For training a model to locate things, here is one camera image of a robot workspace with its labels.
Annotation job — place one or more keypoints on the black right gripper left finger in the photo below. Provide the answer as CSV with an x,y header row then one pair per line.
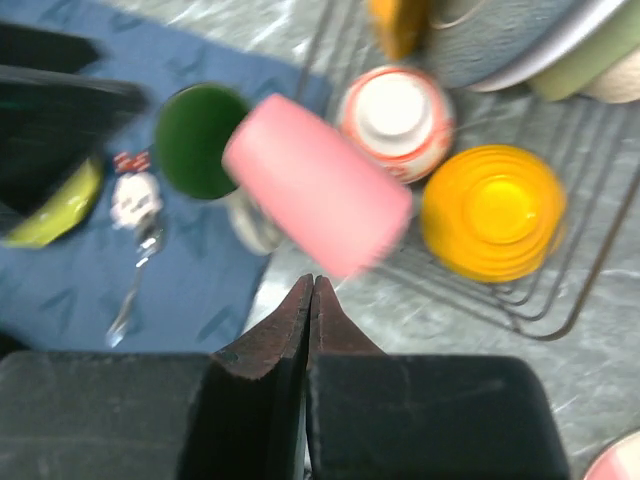
x,y
232,414

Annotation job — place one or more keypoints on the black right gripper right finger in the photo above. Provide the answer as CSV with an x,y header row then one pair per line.
x,y
373,415

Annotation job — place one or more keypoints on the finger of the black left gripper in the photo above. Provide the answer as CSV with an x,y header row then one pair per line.
x,y
50,123
33,48

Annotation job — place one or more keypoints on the pink plastic cup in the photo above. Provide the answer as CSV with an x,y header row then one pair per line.
x,y
342,209

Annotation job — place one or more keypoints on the orange bowl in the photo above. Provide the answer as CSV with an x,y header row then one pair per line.
x,y
493,213

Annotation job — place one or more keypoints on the red white patterned dish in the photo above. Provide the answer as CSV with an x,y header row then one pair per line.
x,y
401,118

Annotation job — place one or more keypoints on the orange polka dot plate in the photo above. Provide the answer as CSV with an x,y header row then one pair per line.
x,y
398,25

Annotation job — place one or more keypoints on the blue floral plate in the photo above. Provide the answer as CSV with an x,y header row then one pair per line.
x,y
471,40

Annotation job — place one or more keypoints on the cream square cartoon dish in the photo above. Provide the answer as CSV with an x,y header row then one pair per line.
x,y
619,84

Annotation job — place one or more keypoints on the green square panda dish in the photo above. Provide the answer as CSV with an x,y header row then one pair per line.
x,y
610,44

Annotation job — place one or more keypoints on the teal rim white plate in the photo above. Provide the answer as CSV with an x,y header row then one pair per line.
x,y
565,37

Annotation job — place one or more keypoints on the green polka dot plate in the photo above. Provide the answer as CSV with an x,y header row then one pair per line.
x,y
63,211

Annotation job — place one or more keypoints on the cartoon mouse spoon rest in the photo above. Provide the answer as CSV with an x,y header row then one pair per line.
x,y
136,193

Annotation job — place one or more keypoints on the green-inside floral mug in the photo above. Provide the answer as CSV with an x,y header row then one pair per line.
x,y
191,133

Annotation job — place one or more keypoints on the silver spoon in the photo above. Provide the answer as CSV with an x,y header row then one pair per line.
x,y
149,236

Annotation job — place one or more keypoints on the blue letter-print cloth mat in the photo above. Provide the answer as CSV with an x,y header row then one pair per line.
x,y
196,292

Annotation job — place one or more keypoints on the pink white round plate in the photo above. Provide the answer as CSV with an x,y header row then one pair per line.
x,y
619,461

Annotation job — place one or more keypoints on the black wire dish rack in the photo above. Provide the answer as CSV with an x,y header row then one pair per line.
x,y
593,149

